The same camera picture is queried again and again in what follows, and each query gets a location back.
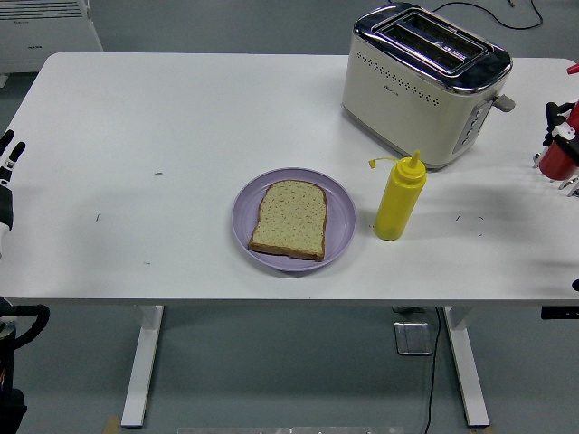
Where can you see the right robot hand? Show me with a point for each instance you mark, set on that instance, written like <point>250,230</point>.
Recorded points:
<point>571,149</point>

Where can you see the slice of bread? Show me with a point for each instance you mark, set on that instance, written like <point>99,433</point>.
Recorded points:
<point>291,221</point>

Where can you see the white heater appliance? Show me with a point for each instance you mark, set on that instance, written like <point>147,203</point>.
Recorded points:
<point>45,36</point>

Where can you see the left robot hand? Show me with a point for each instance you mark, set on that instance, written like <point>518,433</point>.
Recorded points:
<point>5,205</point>

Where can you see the yellow squeeze bottle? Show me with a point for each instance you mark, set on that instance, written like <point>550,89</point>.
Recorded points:
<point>400,203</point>

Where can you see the cream and chrome toaster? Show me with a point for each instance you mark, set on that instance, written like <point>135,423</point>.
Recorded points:
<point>407,104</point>

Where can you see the white table leg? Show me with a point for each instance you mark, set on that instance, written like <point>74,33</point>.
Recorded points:
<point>145,361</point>
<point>468,361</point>

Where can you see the metal floor socket plate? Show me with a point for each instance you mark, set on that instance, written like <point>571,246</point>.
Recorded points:
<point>412,339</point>

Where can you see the purple round plate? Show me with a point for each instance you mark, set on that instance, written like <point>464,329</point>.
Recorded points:
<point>339,217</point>

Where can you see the black table control box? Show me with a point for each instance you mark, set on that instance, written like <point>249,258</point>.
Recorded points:
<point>561,313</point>

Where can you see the red squeeze bottle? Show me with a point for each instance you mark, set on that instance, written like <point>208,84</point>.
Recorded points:
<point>554,162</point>

